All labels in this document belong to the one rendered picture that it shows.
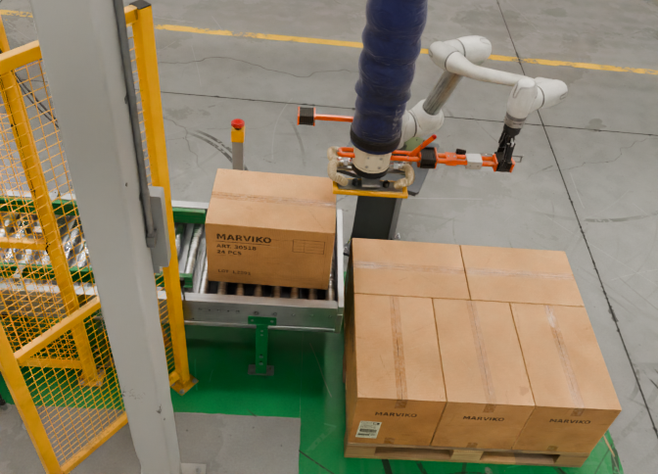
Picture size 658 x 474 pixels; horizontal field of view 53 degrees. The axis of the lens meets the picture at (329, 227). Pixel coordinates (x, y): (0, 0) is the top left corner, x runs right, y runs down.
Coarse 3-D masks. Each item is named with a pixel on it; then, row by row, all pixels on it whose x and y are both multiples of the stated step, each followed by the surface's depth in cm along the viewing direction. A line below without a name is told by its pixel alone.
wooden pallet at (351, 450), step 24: (360, 456) 325; (384, 456) 325; (408, 456) 326; (432, 456) 327; (456, 456) 325; (480, 456) 325; (504, 456) 331; (528, 456) 332; (552, 456) 332; (576, 456) 325
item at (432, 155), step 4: (424, 148) 300; (428, 148) 300; (432, 148) 300; (420, 152) 296; (424, 152) 298; (428, 152) 298; (432, 152) 299; (436, 152) 297; (420, 156) 294; (424, 156) 296; (428, 156) 296; (432, 156) 297; (436, 156) 295; (420, 160) 294; (424, 160) 293; (428, 160) 293; (432, 160) 293; (436, 160) 293; (420, 164) 296; (424, 164) 296; (428, 164) 296; (432, 164) 296; (436, 164) 296
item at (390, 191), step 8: (336, 184) 296; (352, 184) 295; (360, 184) 297; (384, 184) 295; (392, 184) 299; (336, 192) 293; (344, 192) 293; (352, 192) 293; (360, 192) 294; (368, 192) 294; (376, 192) 295; (384, 192) 295; (392, 192) 296; (400, 192) 296
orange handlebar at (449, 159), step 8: (336, 120) 314; (344, 120) 314; (344, 152) 294; (352, 152) 297; (392, 152) 298; (400, 152) 298; (408, 152) 298; (448, 152) 300; (392, 160) 296; (400, 160) 295; (408, 160) 295; (416, 160) 296; (440, 160) 296; (448, 160) 296; (456, 160) 297; (488, 160) 301
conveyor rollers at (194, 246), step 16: (176, 240) 346; (192, 240) 348; (32, 256) 332; (48, 256) 331; (80, 256) 333; (192, 256) 339; (192, 272) 332; (208, 288) 326; (224, 288) 326; (240, 288) 326; (256, 288) 328; (272, 288) 330
